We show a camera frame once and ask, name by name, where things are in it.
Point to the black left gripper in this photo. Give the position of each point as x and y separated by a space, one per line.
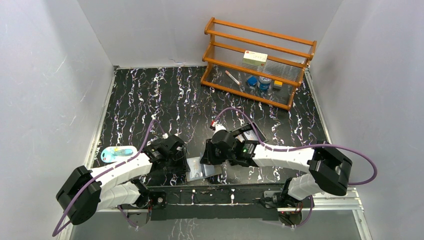
180 161

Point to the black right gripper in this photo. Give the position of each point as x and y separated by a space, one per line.
208 157

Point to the stack of credit cards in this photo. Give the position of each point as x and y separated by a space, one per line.
247 136

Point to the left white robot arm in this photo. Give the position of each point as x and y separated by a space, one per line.
87 191

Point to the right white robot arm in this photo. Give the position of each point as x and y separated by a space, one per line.
325 169

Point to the black plastic card box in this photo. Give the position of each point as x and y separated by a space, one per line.
259 133

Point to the white blue blister pack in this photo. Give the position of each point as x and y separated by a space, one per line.
114 154

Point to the blue small cube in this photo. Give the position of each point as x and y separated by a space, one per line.
251 81

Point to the red white pen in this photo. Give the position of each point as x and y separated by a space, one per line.
232 78

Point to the blue white round can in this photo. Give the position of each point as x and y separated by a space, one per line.
264 83

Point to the yellow black small block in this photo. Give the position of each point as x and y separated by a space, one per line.
277 85

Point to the orange wooden shelf rack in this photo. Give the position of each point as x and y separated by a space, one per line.
288 59

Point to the white green carton box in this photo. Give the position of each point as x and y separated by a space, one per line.
254 58

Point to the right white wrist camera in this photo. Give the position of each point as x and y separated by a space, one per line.
215 127

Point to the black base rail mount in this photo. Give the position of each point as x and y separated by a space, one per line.
262 201

